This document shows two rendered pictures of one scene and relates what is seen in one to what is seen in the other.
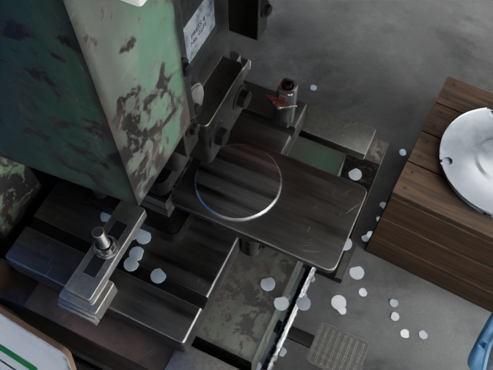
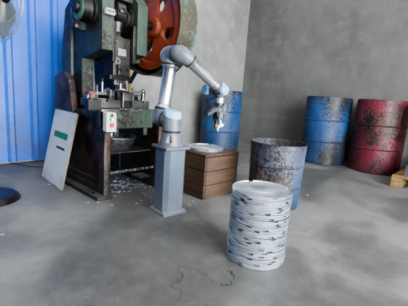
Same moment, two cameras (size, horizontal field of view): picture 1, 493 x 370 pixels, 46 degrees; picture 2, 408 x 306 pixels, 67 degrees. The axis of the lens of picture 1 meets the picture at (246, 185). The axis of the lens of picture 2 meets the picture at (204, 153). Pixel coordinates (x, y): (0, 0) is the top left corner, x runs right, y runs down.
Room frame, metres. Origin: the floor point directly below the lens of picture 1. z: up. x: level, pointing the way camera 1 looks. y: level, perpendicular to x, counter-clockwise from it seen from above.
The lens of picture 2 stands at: (-1.73, -1.31, 0.78)
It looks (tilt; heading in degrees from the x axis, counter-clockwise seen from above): 10 degrees down; 17
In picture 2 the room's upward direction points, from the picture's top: 4 degrees clockwise
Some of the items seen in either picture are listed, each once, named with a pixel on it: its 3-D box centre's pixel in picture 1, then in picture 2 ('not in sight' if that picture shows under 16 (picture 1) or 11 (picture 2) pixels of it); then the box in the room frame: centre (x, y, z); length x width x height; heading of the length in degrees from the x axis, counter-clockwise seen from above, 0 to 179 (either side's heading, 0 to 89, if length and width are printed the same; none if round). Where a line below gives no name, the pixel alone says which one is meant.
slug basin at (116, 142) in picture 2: not in sight; (115, 141); (0.45, 0.13, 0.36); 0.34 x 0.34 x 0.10
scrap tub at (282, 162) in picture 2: not in sight; (275, 172); (0.63, -1.18, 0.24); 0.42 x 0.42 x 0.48
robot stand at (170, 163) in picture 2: not in sight; (169, 178); (0.10, -0.53, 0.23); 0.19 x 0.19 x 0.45; 57
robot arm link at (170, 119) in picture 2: not in sight; (171, 119); (0.11, -0.52, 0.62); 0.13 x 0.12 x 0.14; 54
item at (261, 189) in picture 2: not in sight; (261, 189); (-0.25, -1.17, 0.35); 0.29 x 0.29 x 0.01
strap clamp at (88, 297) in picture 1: (103, 252); (95, 91); (0.30, 0.20, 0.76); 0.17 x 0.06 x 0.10; 155
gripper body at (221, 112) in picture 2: not in sight; (220, 111); (0.58, -0.71, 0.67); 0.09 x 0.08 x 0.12; 133
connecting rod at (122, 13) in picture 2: not in sight; (116, 25); (0.45, 0.13, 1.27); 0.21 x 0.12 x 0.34; 65
